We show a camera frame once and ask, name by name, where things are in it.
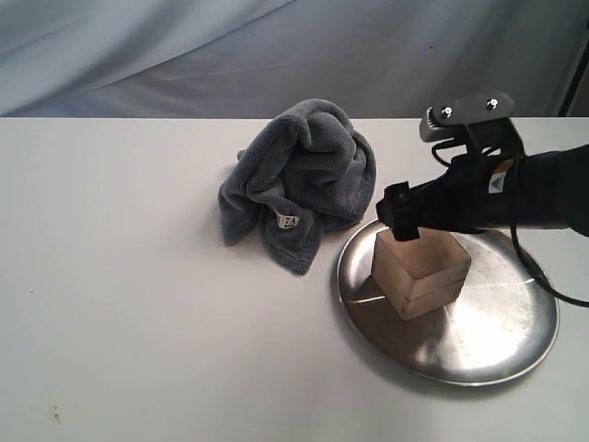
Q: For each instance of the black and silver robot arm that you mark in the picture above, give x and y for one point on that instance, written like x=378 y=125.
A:
x=555 y=185

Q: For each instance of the round stainless steel plate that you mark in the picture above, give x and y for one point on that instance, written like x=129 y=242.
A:
x=501 y=327

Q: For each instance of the black stand pole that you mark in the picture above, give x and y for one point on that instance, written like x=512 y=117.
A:
x=574 y=102

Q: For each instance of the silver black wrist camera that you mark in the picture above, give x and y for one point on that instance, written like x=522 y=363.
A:
x=480 y=122

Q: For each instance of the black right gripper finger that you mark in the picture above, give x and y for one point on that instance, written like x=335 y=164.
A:
x=399 y=217
x=398 y=193

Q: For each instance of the grey backdrop curtain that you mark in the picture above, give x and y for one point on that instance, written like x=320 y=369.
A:
x=254 y=59

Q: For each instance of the beige wooden block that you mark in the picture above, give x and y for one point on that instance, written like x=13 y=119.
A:
x=419 y=275

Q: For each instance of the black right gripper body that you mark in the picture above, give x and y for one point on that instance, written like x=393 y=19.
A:
x=469 y=198

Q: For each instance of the grey fleece towel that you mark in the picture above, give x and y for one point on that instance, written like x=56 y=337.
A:
x=307 y=173

